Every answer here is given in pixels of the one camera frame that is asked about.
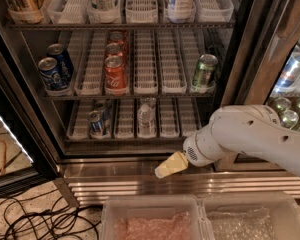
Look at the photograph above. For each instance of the red coca-cola can rear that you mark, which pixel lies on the red coca-cola can rear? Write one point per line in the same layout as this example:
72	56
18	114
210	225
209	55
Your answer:
117	37

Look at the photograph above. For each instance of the blue pepsi can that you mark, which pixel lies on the blue pepsi can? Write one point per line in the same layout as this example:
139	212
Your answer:
50	72
60	53

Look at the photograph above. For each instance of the clear water bottle rear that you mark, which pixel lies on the clear water bottle rear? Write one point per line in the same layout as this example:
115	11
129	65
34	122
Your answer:
151	101

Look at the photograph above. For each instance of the stainless steel fridge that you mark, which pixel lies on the stainless steel fridge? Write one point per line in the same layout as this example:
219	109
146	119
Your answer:
160	58

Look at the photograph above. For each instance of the red coca-cola can front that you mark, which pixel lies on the red coca-cola can front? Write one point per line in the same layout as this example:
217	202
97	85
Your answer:
115	72

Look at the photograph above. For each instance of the blue can bottom front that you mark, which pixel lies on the blue can bottom front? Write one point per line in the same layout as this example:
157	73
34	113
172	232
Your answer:
96	122

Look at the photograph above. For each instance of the red coca-cola can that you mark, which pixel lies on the red coca-cola can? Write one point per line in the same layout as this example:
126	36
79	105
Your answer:
117	37
114	49
115	72

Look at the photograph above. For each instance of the green soda can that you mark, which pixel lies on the green soda can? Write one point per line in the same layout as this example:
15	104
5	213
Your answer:
204	71

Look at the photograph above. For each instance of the clear water bottle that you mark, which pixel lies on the clear water bottle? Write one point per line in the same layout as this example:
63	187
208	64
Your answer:
146	121
151	101

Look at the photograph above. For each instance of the clear water bottle front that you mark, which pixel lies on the clear water bottle front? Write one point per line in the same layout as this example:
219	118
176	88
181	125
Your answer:
146	121

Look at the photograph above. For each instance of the red coca-cola can middle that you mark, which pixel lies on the red coca-cola can middle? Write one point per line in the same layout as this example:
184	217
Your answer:
114	49

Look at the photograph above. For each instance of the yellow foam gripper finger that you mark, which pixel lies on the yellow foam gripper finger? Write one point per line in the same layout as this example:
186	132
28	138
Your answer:
175	163

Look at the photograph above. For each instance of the left clear plastic bin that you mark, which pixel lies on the left clear plastic bin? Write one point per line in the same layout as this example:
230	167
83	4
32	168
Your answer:
180	217

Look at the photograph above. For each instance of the clear plastic bin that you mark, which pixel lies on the clear plastic bin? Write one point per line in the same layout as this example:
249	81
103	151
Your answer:
180	217
253	216

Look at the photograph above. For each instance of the blue can bottom rear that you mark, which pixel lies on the blue can bottom rear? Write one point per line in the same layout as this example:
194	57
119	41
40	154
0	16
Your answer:
103	106

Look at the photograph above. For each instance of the open fridge glass door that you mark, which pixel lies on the open fridge glass door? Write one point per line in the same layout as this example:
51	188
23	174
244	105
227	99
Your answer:
22	162

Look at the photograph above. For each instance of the right clear plastic bin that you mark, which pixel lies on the right clear plastic bin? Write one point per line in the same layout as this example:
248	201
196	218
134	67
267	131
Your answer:
253	216

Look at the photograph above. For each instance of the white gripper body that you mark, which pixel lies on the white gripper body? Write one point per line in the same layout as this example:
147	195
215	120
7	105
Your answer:
191	151

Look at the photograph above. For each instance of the blue pepsi can front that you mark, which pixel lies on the blue pepsi can front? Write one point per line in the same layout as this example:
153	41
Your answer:
50	72

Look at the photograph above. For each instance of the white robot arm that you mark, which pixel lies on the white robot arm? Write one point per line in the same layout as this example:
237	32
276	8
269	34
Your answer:
253	130

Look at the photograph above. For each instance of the blue pepsi can rear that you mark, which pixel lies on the blue pepsi can rear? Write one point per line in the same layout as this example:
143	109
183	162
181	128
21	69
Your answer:
60	53

